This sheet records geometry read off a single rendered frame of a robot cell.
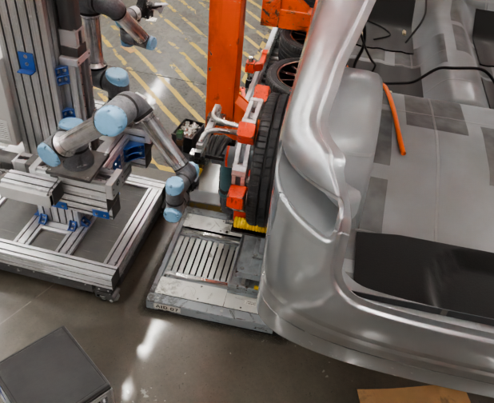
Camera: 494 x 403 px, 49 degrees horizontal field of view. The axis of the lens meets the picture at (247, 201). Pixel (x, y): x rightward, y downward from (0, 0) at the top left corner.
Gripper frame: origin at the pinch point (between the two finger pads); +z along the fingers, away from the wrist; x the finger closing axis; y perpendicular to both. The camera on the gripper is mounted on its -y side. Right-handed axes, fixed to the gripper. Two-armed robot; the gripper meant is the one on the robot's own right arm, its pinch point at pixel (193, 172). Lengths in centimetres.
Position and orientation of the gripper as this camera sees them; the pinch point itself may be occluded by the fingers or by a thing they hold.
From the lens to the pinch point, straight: 260.5
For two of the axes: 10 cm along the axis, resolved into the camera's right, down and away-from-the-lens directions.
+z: 1.9, -6.3, 7.5
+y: 0.8, -7.5, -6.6
